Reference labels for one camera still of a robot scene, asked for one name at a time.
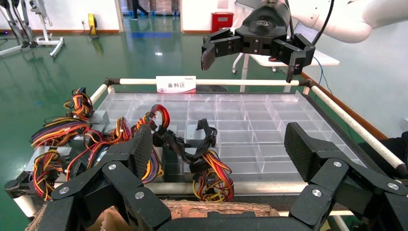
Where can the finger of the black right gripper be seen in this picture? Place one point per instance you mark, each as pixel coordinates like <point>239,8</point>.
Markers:
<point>299,54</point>
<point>223,43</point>

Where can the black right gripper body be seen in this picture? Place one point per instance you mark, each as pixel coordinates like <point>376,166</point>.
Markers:
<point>264,28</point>

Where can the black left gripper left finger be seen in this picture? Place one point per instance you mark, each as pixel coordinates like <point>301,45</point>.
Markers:
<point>127,178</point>

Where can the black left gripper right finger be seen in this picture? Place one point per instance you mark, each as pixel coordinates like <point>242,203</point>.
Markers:
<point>331,178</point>

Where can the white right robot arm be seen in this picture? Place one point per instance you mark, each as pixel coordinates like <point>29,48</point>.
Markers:
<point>350,22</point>

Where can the white office desk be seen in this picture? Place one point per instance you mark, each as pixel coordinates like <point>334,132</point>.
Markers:
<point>318,59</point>

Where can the red metal box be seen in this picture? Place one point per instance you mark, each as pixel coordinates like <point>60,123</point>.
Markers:
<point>222,22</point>

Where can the orange black computer mouse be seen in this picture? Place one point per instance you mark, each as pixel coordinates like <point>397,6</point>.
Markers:
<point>272,59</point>

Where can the white red sign card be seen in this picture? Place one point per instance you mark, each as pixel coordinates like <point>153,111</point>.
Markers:
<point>176,85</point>

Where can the operator body black clothing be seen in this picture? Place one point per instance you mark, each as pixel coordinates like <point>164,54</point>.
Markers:
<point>395,145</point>

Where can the brown cardboard divider box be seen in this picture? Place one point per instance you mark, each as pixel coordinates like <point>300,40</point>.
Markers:
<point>207,207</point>

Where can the clear plastic divided tray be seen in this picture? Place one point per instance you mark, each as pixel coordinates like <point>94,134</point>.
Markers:
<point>255,127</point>

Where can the walking person dark clothes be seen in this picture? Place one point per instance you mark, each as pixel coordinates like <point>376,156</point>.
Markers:
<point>135,8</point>

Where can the small blue scrap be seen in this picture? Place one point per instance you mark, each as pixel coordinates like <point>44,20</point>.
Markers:
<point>37,103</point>

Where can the grey black robot legs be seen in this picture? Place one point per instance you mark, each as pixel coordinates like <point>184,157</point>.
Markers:
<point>28,43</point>

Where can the white stand frame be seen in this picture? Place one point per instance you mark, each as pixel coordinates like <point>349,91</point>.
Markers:
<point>47,39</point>

